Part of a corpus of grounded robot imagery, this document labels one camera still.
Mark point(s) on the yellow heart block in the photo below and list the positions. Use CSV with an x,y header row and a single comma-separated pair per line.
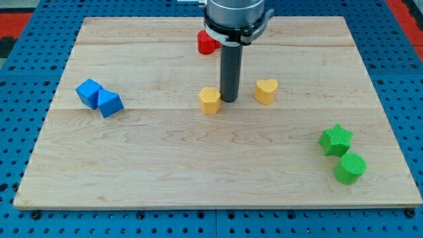
x,y
265,90

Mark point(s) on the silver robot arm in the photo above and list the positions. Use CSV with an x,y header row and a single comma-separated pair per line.
x,y
234,23

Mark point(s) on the yellow hexagon block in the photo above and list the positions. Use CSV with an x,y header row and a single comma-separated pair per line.
x,y
210,100

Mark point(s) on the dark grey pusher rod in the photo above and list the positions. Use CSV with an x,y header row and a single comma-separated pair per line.
x,y
230,70

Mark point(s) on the wooden board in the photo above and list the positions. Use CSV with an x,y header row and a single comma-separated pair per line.
x,y
161,152

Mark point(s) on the red block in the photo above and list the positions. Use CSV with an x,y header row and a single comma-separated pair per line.
x,y
206,44

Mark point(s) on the blue triangular block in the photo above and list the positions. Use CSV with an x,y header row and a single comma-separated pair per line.
x,y
109,103

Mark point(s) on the green star block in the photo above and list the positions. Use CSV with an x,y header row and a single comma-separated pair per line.
x,y
335,141

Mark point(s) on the blue cube block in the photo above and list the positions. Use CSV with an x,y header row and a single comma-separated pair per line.
x,y
88,93

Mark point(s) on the green cylinder block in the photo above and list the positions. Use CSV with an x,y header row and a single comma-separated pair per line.
x,y
350,168

